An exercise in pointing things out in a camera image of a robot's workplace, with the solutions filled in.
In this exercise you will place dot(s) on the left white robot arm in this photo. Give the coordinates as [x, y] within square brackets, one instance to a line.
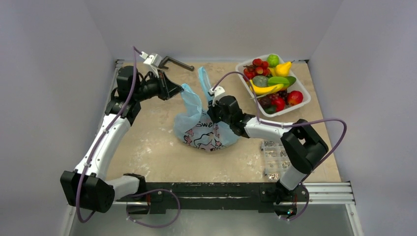
[86, 186]

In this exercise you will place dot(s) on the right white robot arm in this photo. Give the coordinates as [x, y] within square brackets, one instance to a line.
[303, 145]

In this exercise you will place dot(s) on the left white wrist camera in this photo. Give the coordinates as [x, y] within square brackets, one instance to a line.
[152, 61]

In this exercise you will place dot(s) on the dark metal crank handle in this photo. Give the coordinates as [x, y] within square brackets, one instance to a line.
[166, 59]

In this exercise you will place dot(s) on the small red fake fruit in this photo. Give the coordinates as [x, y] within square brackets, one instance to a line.
[279, 104]

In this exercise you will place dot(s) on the green fake lime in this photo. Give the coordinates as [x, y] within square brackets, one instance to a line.
[273, 60]

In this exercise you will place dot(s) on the aluminium frame rail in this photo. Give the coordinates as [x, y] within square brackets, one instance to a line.
[331, 211]

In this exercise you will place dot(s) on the light blue plastic bag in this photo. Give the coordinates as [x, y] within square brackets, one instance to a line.
[194, 127]

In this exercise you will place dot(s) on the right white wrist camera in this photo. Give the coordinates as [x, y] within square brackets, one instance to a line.
[216, 93]

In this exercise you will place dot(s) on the red fake grape bunch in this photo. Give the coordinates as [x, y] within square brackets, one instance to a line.
[257, 67]

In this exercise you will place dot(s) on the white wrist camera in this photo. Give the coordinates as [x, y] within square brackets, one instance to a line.
[216, 93]
[152, 61]

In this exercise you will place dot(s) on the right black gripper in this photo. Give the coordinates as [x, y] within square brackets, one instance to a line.
[214, 110]

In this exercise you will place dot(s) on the dark purple grape bunch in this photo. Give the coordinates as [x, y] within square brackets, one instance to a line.
[280, 94]

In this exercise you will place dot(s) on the grey-green fake fruit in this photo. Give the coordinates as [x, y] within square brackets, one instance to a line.
[260, 81]

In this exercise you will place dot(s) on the yellow fake banana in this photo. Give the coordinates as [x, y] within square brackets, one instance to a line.
[265, 90]

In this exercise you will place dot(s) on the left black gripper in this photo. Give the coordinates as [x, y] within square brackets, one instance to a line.
[168, 88]

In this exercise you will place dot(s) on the green fake mango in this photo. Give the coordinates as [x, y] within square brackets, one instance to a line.
[287, 81]

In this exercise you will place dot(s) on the yellow fake pear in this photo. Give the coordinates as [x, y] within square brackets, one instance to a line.
[283, 69]

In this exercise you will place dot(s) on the clear screw organizer box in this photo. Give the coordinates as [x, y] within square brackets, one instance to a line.
[276, 160]

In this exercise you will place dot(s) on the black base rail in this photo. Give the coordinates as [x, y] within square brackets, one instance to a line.
[263, 197]

